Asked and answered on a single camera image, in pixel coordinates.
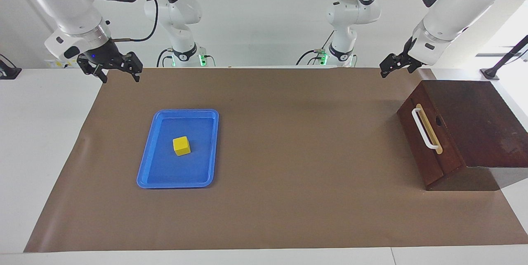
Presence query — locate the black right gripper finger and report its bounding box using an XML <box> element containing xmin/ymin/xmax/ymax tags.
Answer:
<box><xmin>77</xmin><ymin>56</ymin><xmax>109</xmax><ymax>84</ymax></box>
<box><xmin>121</xmin><ymin>52</ymin><xmax>144</xmax><ymax>83</ymax></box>

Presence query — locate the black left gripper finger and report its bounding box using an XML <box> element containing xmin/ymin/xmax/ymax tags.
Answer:
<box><xmin>396</xmin><ymin>52</ymin><xmax>411</xmax><ymax>72</ymax></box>
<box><xmin>379</xmin><ymin>53</ymin><xmax>399</xmax><ymax>79</ymax></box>

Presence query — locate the white drawer handle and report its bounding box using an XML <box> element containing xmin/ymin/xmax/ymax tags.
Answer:
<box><xmin>412</xmin><ymin>108</ymin><xmax>439</xmax><ymax>150</ymax></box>

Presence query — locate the yellow block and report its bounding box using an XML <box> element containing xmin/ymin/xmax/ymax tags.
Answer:
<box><xmin>172</xmin><ymin>136</ymin><xmax>192</xmax><ymax>157</ymax></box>

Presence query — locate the dark wooden drawer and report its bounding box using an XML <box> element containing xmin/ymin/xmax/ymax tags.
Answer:
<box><xmin>397</xmin><ymin>82</ymin><xmax>467</xmax><ymax>188</ymax></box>

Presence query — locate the dark wooden drawer cabinet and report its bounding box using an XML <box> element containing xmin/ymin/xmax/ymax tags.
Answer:
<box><xmin>421</xmin><ymin>80</ymin><xmax>528</xmax><ymax>192</ymax></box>

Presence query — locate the blue plastic tray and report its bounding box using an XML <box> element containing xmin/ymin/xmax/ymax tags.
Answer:
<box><xmin>137</xmin><ymin>109</ymin><xmax>219</xmax><ymax>189</ymax></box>

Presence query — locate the brown paper table mat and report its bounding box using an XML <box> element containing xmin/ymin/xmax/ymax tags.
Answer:
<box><xmin>24</xmin><ymin>67</ymin><xmax>528</xmax><ymax>253</ymax></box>

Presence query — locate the black right base cable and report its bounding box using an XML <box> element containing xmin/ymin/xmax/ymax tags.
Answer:
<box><xmin>156</xmin><ymin>48</ymin><xmax>174</xmax><ymax>68</ymax></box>

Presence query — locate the black base cable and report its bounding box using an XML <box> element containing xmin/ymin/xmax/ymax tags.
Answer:
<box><xmin>156</xmin><ymin>48</ymin><xmax>174</xmax><ymax>68</ymax></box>
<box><xmin>295</xmin><ymin>30</ymin><xmax>335</xmax><ymax>67</ymax></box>

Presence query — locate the white wall power outlet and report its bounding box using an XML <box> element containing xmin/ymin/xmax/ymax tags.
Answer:
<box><xmin>45</xmin><ymin>58</ymin><xmax>81</xmax><ymax>69</ymax></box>

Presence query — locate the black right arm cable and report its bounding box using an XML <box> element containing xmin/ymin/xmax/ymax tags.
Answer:
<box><xmin>109</xmin><ymin>0</ymin><xmax>159</xmax><ymax>43</ymax></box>

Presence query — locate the black left base cable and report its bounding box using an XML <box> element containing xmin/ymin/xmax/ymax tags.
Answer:
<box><xmin>295</xmin><ymin>30</ymin><xmax>335</xmax><ymax>67</ymax></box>

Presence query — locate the small black clamp mount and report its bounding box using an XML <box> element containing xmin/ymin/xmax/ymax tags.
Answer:
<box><xmin>0</xmin><ymin>54</ymin><xmax>22</xmax><ymax>80</ymax></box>

